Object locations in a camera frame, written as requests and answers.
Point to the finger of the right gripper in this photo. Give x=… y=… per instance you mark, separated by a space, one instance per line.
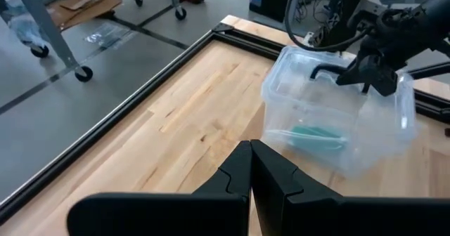
x=355 y=74
x=385 y=83

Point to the black computer tower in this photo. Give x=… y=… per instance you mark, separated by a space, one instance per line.
x=270 y=0

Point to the clear plastic container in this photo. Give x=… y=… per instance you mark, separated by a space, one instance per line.
x=369 y=151

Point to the brown cardboard sheet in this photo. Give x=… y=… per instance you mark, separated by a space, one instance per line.
x=88 y=4

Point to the grey cart leg with caster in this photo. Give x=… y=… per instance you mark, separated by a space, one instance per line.
x=180 y=14
x=52 y=29

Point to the clear plastic bag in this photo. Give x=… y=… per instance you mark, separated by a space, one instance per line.
x=281 y=134

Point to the clear plastic sheet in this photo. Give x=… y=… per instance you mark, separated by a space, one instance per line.
x=109 y=36

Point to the clear plastic container lid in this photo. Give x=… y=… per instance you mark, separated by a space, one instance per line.
x=299 y=85

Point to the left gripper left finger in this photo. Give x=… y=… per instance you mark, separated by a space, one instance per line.
x=158 y=216

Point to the crumpled bluish plastic bundle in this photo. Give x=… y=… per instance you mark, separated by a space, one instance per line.
x=24 y=29

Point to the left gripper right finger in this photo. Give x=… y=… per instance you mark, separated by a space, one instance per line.
x=351 y=218

